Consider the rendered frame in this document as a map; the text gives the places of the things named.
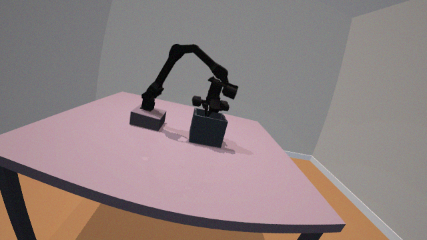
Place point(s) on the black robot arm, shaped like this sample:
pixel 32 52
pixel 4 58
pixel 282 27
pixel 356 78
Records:
pixel 176 52

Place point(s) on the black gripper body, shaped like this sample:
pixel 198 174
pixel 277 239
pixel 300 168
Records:
pixel 197 101

